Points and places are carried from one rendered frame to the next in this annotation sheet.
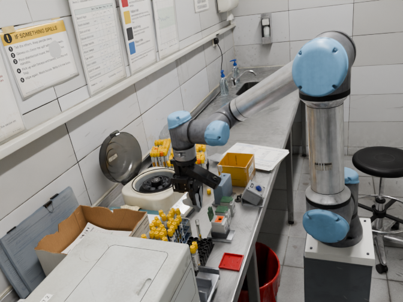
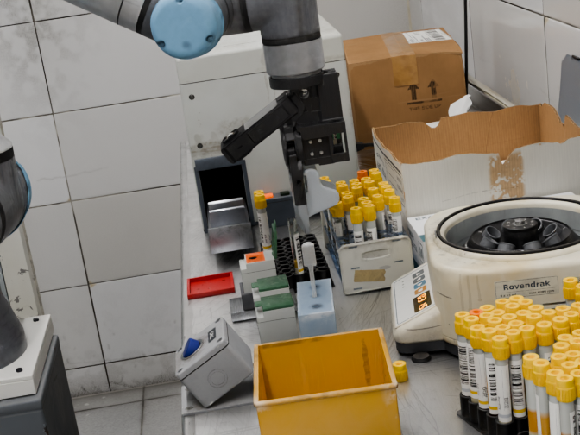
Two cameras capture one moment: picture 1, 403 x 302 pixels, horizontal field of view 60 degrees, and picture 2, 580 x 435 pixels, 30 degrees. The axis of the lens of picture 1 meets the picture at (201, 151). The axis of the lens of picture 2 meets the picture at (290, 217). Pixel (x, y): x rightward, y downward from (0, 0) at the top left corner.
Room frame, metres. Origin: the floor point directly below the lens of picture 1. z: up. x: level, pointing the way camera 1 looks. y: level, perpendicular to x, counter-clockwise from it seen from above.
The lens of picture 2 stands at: (2.25, -0.58, 1.43)
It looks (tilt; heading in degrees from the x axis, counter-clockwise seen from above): 18 degrees down; 154
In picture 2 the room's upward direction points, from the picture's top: 8 degrees counter-clockwise
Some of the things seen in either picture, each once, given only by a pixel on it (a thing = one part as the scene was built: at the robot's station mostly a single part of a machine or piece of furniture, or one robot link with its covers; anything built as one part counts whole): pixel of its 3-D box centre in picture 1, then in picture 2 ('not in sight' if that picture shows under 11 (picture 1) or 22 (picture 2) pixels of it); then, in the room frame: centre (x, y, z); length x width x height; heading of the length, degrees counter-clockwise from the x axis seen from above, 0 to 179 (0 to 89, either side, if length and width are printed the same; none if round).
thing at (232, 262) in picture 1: (231, 261); (210, 285); (0.87, -0.04, 0.88); 0.07 x 0.07 x 0.01; 67
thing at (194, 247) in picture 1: (191, 247); (290, 235); (0.91, 0.08, 0.93); 0.17 x 0.09 x 0.11; 158
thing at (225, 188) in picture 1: (222, 189); (320, 336); (1.24, -0.06, 0.92); 0.10 x 0.07 x 0.10; 151
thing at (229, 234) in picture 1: (220, 232); (261, 298); (1.01, -0.02, 0.89); 0.09 x 0.05 x 0.04; 67
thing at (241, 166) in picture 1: (237, 169); (327, 408); (1.39, -0.15, 0.93); 0.13 x 0.13 x 0.10; 63
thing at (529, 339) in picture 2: not in sight; (531, 378); (1.50, 0.03, 0.93); 0.02 x 0.02 x 0.11
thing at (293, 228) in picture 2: (199, 232); (296, 253); (0.98, 0.05, 0.93); 0.01 x 0.01 x 0.10
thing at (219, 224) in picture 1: (219, 226); (259, 279); (1.01, -0.02, 0.92); 0.05 x 0.04 x 0.06; 67
